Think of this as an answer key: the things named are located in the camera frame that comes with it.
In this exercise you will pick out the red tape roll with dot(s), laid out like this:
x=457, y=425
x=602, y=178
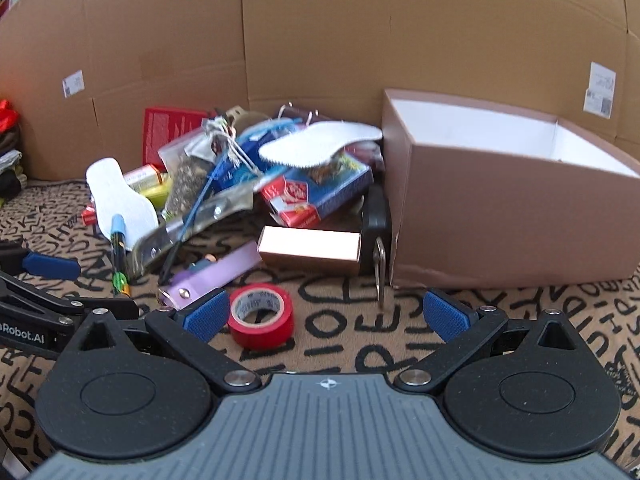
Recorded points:
x=265, y=332

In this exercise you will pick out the red and white card pack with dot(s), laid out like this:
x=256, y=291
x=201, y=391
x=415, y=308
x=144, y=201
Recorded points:
x=292, y=202

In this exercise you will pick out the small red packet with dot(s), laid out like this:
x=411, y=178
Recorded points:
x=88, y=216

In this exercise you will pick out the pile of clothes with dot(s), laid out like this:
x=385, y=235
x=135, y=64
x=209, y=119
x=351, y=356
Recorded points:
x=10, y=170

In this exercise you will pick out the brown cardboard panel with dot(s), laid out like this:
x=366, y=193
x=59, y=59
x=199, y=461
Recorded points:
x=425, y=25
x=150, y=35

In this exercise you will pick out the black case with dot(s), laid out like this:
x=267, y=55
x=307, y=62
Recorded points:
x=376, y=215

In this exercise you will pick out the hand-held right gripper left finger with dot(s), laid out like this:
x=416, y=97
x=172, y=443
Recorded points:
x=207, y=315

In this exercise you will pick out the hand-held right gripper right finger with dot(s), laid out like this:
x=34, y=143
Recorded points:
x=445, y=315

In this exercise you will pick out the red booklet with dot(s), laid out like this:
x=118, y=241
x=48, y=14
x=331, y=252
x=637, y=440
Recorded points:
x=167, y=127

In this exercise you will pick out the white shoe insole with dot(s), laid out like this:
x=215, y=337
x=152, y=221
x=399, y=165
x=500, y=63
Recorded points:
x=120, y=205
x=320, y=145

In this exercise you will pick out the small beige box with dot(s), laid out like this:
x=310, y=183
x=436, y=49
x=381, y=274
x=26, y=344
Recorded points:
x=142, y=176

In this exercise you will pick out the brown pouch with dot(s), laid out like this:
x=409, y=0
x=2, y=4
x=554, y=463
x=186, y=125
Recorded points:
x=300, y=111

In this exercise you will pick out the black marker green label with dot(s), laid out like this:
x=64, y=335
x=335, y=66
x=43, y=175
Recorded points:
x=120, y=255

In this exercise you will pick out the red cloth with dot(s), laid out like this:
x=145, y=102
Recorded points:
x=7, y=116

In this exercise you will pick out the pink cardboard box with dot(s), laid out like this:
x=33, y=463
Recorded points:
x=500, y=220

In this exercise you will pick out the silver carabiner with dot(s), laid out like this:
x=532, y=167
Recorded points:
x=380, y=270

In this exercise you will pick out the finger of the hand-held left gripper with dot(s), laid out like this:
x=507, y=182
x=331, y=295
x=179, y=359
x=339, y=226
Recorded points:
x=52, y=265
x=100, y=310

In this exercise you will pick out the yellow-green small box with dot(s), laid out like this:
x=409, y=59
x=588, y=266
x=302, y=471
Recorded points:
x=156, y=195

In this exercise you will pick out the clear zip bag dark contents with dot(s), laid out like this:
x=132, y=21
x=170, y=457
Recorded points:
x=187, y=185

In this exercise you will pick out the blue rimmed paddle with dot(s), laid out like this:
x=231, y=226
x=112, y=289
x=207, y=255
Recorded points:
x=205, y=195

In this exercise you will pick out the blue card box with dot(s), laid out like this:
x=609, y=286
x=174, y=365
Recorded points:
x=340, y=185

